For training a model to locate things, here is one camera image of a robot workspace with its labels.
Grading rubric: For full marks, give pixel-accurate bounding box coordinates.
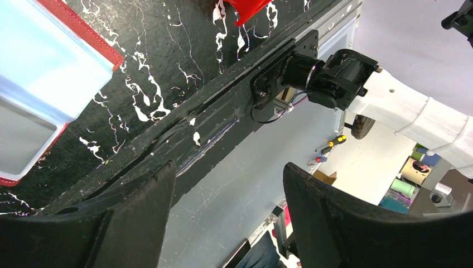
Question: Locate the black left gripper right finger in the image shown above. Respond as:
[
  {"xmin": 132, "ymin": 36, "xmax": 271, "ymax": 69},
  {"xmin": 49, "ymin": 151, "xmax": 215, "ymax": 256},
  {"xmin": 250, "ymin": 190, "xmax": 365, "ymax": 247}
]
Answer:
[{"xmin": 283, "ymin": 162, "xmax": 472, "ymax": 267}]

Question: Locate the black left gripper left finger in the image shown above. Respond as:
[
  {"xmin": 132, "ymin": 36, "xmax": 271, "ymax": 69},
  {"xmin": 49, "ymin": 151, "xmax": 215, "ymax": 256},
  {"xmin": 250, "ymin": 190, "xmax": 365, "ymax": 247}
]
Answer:
[{"xmin": 1, "ymin": 161, "xmax": 176, "ymax": 267}]

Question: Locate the thin credit card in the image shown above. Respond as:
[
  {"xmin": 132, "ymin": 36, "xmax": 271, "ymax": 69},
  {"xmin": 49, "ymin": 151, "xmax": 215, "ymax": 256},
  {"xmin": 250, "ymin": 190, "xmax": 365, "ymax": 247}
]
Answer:
[{"xmin": 1, "ymin": 99, "xmax": 57, "ymax": 181}]

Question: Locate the red card holder wallet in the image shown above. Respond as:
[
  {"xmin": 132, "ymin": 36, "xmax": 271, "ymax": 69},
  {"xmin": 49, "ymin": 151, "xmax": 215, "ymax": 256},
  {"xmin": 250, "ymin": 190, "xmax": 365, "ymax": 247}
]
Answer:
[{"xmin": 1, "ymin": 1, "xmax": 123, "ymax": 186}]

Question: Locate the red plastic tray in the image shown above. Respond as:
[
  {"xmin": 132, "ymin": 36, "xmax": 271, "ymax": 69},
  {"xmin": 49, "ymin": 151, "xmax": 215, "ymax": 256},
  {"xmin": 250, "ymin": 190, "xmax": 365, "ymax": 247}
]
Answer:
[{"xmin": 225, "ymin": 0, "xmax": 271, "ymax": 26}]

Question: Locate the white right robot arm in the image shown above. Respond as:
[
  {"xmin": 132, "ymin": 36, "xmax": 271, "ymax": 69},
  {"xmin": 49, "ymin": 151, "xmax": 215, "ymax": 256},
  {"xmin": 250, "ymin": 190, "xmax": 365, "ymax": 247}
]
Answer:
[{"xmin": 306, "ymin": 49, "xmax": 472, "ymax": 179}]

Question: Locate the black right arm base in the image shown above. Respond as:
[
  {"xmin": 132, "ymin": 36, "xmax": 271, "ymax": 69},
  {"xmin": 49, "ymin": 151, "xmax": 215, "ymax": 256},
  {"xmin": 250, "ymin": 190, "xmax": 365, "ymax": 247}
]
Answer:
[{"xmin": 250, "ymin": 30, "xmax": 325, "ymax": 125}]

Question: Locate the cream round container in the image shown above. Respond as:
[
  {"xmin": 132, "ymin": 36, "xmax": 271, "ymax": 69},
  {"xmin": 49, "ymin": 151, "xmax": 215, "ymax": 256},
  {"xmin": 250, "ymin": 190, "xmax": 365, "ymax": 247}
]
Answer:
[{"xmin": 400, "ymin": 157, "xmax": 432, "ymax": 185}]

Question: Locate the black caster wheel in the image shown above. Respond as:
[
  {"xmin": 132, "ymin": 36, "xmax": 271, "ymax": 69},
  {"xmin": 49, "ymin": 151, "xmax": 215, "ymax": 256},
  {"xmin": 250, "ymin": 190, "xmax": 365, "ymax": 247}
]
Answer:
[{"xmin": 344, "ymin": 114, "xmax": 375, "ymax": 140}]

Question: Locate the yellow handled screwdriver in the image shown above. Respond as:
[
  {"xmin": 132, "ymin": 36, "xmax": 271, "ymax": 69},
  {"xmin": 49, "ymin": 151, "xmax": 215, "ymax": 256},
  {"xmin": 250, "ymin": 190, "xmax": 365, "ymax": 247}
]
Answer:
[{"xmin": 316, "ymin": 135, "xmax": 347, "ymax": 151}]

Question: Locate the aluminium frame rail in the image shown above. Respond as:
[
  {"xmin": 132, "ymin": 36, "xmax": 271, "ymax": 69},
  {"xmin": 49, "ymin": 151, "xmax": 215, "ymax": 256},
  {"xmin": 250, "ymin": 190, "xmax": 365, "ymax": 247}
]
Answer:
[{"xmin": 162, "ymin": 0, "xmax": 363, "ymax": 223}]

